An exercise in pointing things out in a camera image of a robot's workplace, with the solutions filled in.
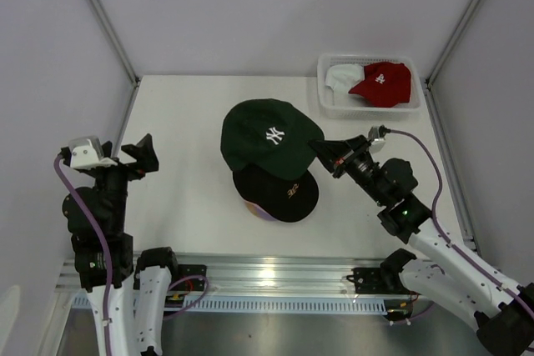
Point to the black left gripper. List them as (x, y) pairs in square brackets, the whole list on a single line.
[(144, 156)]

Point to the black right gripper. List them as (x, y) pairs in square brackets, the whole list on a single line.
[(330, 152)]

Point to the dark green NY cap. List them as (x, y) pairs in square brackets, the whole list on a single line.
[(270, 134)]

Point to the black gold-logo baseball cap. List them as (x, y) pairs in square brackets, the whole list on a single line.
[(289, 201)]

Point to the purple LA baseball cap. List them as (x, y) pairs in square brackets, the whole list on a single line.
[(265, 216)]

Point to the pink baseball cap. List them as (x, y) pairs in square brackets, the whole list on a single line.
[(253, 208)]

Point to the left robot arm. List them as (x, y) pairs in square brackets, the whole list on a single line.
[(126, 294)]

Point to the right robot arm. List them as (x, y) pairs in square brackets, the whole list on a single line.
[(497, 308)]

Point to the white plastic basket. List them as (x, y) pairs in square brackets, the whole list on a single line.
[(339, 105)]

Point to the white baseball cap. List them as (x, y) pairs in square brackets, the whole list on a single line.
[(341, 78)]

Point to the red baseball cap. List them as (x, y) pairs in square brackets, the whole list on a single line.
[(385, 85)]

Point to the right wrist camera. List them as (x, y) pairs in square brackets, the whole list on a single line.
[(376, 138)]

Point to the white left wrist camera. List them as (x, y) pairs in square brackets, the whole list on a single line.
[(87, 153)]

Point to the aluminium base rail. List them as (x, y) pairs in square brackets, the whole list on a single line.
[(226, 275)]

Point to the aluminium frame post right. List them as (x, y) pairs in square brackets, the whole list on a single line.
[(462, 24)]

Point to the aluminium frame post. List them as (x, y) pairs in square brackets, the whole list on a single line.
[(110, 34), (462, 24)]

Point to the white slotted cable duct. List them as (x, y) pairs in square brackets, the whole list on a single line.
[(290, 305)]

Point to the aluminium frame post left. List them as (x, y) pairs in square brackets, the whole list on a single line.
[(110, 34)]

